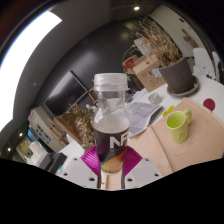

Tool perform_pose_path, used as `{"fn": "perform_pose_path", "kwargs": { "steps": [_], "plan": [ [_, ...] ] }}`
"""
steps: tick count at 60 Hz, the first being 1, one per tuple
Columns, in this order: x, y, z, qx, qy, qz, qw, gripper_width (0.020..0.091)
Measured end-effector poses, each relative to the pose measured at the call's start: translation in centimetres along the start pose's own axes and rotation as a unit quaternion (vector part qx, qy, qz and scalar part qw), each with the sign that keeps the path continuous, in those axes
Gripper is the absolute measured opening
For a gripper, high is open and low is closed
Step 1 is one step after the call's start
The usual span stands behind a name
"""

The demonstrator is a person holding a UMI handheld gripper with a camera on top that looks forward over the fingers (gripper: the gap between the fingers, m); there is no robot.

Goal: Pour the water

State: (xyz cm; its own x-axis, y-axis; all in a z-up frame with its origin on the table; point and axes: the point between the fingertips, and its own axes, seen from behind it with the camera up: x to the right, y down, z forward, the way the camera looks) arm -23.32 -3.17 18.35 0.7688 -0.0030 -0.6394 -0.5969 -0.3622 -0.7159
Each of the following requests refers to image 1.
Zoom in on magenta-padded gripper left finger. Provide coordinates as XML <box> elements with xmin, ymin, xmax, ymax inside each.
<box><xmin>58</xmin><ymin>146</ymin><xmax>102</xmax><ymax>190</ymax></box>

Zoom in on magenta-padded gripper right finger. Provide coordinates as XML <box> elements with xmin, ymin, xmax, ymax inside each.
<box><xmin>121</xmin><ymin>145</ymin><xmax>164</xmax><ymax>190</ymax></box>

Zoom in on clear drink bottle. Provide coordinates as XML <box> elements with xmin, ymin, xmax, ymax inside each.
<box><xmin>92</xmin><ymin>72</ymin><xmax>131</xmax><ymax>174</ymax></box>

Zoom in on black desktop device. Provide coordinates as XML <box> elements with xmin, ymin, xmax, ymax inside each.
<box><xmin>38</xmin><ymin>151</ymin><xmax>68</xmax><ymax>174</ymax></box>

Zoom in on open grey printed booklet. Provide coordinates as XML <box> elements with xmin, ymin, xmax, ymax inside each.
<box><xmin>124</xmin><ymin>100</ymin><xmax>164</xmax><ymax>138</ymax></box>

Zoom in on yellow-green mug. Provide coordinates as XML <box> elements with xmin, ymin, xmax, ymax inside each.
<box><xmin>165</xmin><ymin>109</ymin><xmax>193</xmax><ymax>145</ymax></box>

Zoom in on beige cabinet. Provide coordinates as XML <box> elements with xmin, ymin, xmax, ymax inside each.
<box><xmin>28</xmin><ymin>107</ymin><xmax>63</xmax><ymax>151</ymax></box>

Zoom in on beige wooden board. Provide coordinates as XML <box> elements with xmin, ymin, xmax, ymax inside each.
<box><xmin>105</xmin><ymin>96</ymin><xmax>224</xmax><ymax>190</ymax></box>

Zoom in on small yellow tag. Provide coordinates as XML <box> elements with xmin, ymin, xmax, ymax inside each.
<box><xmin>161</xmin><ymin>105</ymin><xmax>176</xmax><ymax>117</ymax></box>

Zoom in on small round glass jar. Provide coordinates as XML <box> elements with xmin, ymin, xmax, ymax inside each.
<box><xmin>147</xmin><ymin>92</ymin><xmax>163</xmax><ymax>105</ymax></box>

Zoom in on wooden easel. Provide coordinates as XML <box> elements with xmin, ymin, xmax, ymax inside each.
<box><xmin>84</xmin><ymin>78</ymin><xmax>100</xmax><ymax>106</ymax></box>

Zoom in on flat round red coaster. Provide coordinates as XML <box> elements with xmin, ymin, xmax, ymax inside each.
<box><xmin>202</xmin><ymin>97</ymin><xmax>217</xmax><ymax>114</ymax></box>

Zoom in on brown cardboard box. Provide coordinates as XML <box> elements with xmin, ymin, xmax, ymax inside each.
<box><xmin>132</xmin><ymin>54</ymin><xmax>168</xmax><ymax>93</ymax></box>

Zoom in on grey plant saucer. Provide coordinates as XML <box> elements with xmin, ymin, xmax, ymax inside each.
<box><xmin>166</xmin><ymin>74</ymin><xmax>201</xmax><ymax>98</ymax></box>

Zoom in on dried plant in grey pot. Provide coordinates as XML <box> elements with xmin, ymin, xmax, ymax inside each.
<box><xmin>124</xmin><ymin>14</ymin><xmax>196</xmax><ymax>95</ymax></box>

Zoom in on stack of papers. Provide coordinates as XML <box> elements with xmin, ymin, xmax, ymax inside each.
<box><xmin>193</xmin><ymin>65</ymin><xmax>210</xmax><ymax>78</ymax></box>

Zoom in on long ceiling light strip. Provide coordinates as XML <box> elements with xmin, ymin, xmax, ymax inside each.
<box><xmin>0</xmin><ymin>11</ymin><xmax>63</xmax><ymax>133</ymax></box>

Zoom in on white chair with green cushion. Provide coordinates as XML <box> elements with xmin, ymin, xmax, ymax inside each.
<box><xmin>192</xmin><ymin>47</ymin><xmax>218</xmax><ymax>81</ymax></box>

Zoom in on wooden figure sculpture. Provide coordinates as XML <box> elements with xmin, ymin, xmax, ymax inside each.
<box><xmin>181</xmin><ymin>27</ymin><xmax>199</xmax><ymax>49</ymax></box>

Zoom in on black wall screen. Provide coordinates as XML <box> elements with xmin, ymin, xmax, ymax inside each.
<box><xmin>44</xmin><ymin>70</ymin><xmax>91</xmax><ymax>118</ymax></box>

